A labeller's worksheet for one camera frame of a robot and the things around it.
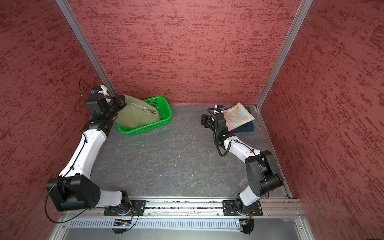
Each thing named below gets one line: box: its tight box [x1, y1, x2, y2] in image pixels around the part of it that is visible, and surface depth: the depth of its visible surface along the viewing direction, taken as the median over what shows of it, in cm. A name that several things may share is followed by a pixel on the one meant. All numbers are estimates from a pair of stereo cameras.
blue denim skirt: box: [228, 106, 255, 133], surface depth 105 cm
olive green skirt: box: [114, 94, 160, 131], surface depth 89 cm
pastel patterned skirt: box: [223, 102, 256, 131], surface depth 108 cm
